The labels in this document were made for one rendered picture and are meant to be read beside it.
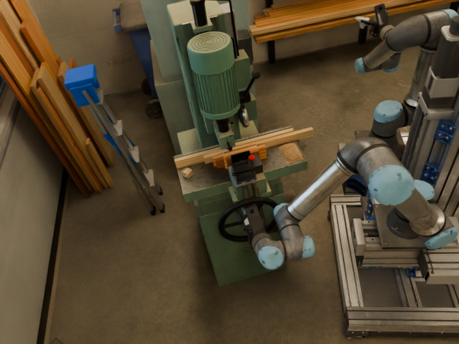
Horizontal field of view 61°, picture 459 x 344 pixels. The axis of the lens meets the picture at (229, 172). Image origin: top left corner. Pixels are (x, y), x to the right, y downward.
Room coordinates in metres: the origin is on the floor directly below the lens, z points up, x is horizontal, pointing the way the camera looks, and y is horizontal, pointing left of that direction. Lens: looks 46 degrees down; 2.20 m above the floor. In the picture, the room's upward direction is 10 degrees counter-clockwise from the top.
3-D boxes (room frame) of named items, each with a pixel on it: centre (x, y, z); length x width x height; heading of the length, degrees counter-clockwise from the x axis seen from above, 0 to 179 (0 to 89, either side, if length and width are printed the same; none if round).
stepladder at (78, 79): (1.97, 0.66, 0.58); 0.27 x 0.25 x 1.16; 96
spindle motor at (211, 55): (1.39, -0.01, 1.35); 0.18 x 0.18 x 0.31
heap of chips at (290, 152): (1.34, -0.31, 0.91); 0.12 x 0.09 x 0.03; 7
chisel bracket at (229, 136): (1.41, -0.01, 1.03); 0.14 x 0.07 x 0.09; 7
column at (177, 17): (1.67, 0.03, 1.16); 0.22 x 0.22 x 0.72; 7
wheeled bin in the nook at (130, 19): (3.27, 0.41, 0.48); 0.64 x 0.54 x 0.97; 97
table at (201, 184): (1.28, -0.06, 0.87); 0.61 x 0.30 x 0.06; 97
